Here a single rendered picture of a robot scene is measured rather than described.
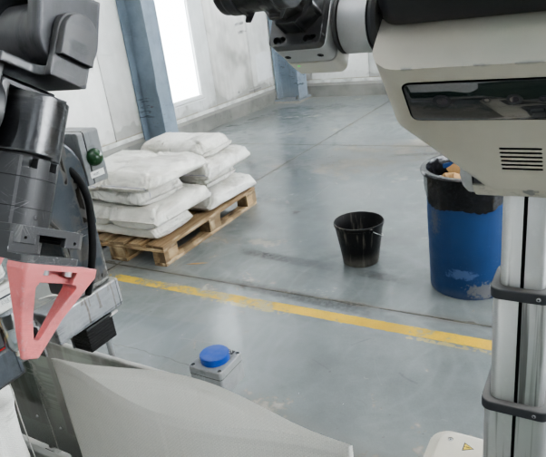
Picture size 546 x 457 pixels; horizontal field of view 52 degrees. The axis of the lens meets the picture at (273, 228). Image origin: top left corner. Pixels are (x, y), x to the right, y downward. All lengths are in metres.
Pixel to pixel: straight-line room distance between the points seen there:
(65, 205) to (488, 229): 2.20
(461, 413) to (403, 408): 0.21
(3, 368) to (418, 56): 0.74
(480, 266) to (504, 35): 2.16
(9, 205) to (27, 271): 0.07
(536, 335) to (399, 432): 1.12
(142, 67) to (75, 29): 6.33
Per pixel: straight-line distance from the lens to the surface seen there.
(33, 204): 0.48
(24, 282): 0.43
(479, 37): 0.82
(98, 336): 1.05
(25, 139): 0.48
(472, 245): 2.83
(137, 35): 6.79
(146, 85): 6.83
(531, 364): 1.20
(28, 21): 0.49
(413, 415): 2.27
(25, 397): 1.88
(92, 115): 6.40
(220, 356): 1.14
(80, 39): 0.49
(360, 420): 2.25
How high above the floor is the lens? 1.48
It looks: 22 degrees down
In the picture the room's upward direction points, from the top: 7 degrees counter-clockwise
